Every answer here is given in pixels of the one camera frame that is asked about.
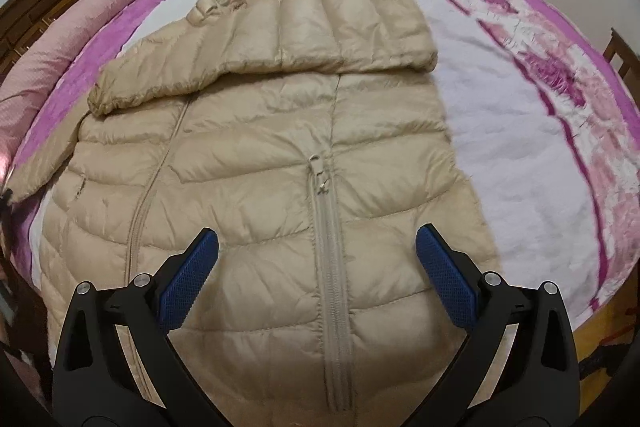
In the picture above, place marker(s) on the pink and white floral bedspread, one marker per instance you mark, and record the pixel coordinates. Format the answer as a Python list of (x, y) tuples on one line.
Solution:
[(525, 132)]

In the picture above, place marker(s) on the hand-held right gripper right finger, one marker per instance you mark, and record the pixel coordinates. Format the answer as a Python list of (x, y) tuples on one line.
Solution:
[(445, 277)]

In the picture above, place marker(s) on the pink rolled quilt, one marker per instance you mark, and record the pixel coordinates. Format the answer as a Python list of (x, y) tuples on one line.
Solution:
[(60, 37)]

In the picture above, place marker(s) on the beige puffer jacket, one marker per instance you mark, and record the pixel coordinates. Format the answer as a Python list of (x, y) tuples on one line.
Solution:
[(250, 167)]

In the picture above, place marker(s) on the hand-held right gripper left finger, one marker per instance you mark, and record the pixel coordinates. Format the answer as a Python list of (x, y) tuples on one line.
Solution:
[(190, 277)]

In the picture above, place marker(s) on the wooden chair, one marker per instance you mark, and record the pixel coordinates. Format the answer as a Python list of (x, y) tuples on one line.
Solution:
[(625, 57)]

